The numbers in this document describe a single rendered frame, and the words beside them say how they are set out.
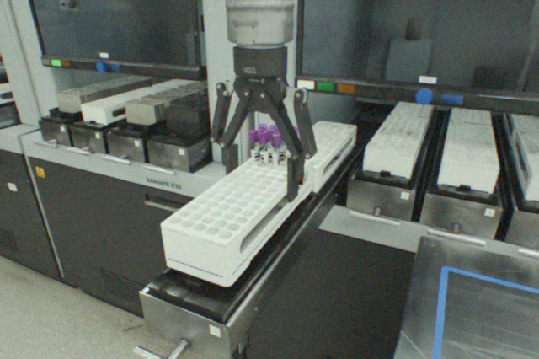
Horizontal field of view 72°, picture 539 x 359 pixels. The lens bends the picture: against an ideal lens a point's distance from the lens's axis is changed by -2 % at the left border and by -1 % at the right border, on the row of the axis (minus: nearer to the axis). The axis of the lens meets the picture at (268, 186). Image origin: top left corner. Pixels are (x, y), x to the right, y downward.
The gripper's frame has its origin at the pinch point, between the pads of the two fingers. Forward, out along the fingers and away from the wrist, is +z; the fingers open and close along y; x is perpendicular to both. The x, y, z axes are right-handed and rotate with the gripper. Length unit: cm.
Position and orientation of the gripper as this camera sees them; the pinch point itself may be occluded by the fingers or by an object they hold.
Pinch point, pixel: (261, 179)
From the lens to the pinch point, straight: 60.0
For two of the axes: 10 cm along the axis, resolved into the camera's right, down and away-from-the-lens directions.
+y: 9.0, 1.9, -3.9
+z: 0.0, 9.0, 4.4
